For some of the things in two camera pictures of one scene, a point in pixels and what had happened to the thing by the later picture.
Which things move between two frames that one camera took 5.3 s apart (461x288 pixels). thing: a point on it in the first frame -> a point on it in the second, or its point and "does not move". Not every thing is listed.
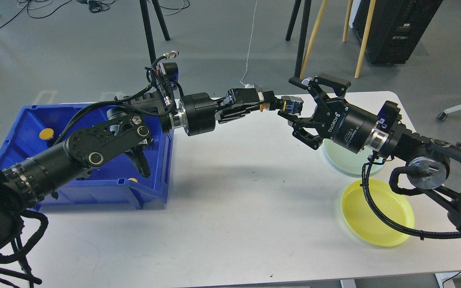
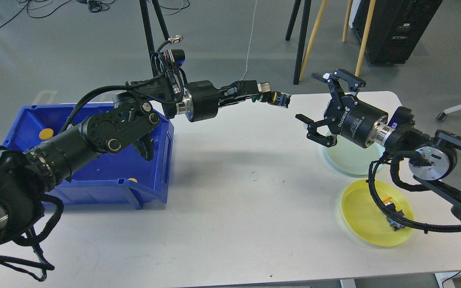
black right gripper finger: x=337 y=86 -> x=355 y=83
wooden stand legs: x=317 y=22 does not move
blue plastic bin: x=118 y=184 does not move
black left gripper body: x=198 y=111 -> x=200 y=101
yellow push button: x=292 y=105 -> x=394 y=225
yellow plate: x=366 y=223 does not move
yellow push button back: x=46 y=134 does not move
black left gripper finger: x=236 y=112 -> x=231 y=101
